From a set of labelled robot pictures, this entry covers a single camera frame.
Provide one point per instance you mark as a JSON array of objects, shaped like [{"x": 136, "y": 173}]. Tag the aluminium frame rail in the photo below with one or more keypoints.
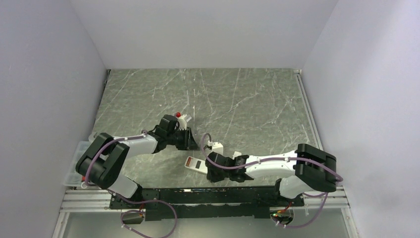
[{"x": 333, "y": 201}]

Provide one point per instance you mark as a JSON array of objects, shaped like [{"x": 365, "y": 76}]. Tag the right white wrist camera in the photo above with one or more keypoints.
[{"x": 216, "y": 147}]

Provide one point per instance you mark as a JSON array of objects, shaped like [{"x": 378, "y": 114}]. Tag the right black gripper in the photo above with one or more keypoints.
[{"x": 213, "y": 177}]

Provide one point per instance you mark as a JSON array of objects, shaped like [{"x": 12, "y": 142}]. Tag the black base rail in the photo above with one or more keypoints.
[{"x": 215, "y": 202}]

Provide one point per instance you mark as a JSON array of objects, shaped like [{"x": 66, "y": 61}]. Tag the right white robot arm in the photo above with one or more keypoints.
[{"x": 305, "y": 169}]

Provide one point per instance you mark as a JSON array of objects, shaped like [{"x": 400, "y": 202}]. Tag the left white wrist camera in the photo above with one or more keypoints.
[{"x": 183, "y": 120}]

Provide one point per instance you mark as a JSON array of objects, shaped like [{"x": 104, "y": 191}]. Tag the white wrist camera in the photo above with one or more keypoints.
[
  {"x": 183, "y": 120},
  {"x": 216, "y": 147}
]

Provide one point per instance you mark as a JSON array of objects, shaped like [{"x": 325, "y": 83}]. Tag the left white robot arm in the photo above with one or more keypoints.
[{"x": 102, "y": 162}]

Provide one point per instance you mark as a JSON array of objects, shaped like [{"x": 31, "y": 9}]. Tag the clear plastic screw box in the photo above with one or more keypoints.
[{"x": 73, "y": 178}]

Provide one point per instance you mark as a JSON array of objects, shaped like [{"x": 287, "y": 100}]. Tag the red white remote control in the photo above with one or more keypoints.
[{"x": 196, "y": 165}]

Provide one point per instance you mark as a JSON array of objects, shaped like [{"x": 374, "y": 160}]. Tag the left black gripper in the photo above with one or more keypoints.
[{"x": 189, "y": 142}]

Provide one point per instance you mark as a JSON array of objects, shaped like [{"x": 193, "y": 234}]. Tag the white battery cover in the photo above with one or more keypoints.
[{"x": 236, "y": 154}]

